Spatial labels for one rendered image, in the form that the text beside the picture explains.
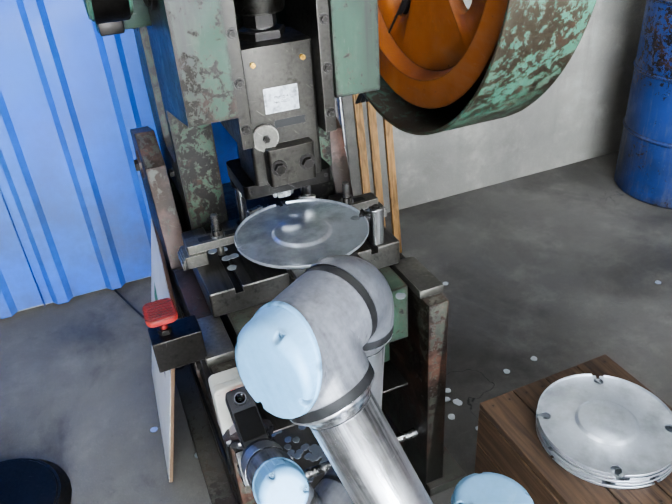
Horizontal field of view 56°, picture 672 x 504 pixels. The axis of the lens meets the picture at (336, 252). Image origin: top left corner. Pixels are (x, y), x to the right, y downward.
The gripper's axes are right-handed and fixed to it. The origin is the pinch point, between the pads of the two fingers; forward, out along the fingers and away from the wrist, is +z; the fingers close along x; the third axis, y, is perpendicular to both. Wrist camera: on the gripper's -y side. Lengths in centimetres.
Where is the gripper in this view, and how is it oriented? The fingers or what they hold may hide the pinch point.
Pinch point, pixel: (240, 421)
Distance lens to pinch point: 128.1
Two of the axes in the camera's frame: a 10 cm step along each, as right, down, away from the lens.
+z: -3.0, 0.2, 9.5
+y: 2.5, 9.7, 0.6
